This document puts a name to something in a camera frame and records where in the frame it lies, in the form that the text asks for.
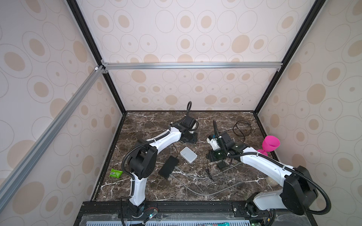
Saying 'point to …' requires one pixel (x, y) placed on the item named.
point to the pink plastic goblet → (270, 143)
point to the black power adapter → (221, 164)
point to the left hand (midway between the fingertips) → (198, 137)
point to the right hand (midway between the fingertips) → (207, 156)
